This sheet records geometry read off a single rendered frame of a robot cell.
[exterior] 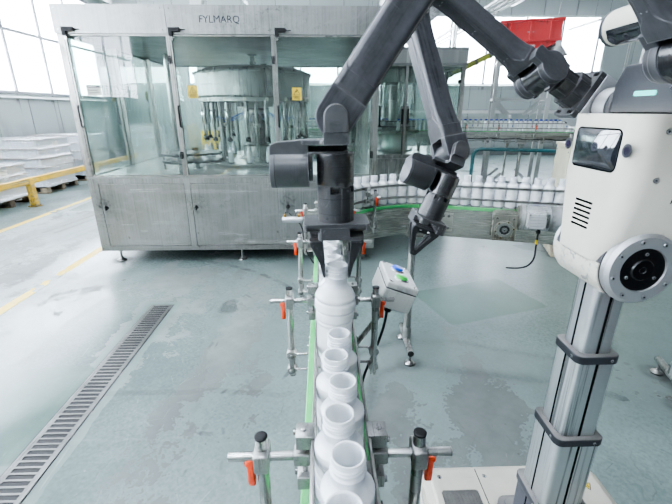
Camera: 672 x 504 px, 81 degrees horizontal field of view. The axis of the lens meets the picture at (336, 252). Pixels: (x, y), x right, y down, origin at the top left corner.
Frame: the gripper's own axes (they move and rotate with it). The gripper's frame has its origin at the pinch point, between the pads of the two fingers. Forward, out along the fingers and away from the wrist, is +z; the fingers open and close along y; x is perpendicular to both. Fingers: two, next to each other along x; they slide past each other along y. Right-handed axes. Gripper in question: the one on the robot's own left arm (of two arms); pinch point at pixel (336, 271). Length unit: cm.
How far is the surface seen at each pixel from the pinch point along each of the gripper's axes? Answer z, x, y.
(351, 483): 10.1, -31.6, 0.3
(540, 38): -125, 599, 330
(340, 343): 9.0, -7.7, 0.3
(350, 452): 9.6, -28.2, 0.5
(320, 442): 12.0, -24.4, -2.9
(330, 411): 9.0, -22.6, -1.6
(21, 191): 98, 624, -517
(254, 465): 16.8, -22.9, -11.4
